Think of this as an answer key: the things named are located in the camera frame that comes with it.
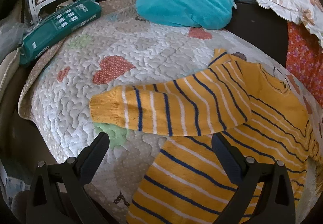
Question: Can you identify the yellow striped knit sweater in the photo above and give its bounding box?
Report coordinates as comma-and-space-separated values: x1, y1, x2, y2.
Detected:
90, 49, 322, 223

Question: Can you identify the red floral bedsheet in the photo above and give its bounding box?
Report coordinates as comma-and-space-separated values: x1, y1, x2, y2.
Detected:
286, 22, 322, 105

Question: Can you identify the heart patterned quilted blanket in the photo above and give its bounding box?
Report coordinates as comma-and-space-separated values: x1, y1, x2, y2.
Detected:
17, 0, 323, 224

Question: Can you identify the dark green cardboard box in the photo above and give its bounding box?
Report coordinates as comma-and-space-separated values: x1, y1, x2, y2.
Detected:
20, 0, 101, 65

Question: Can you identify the teal plush pillow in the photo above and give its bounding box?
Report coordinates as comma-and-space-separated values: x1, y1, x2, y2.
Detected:
136, 0, 236, 30

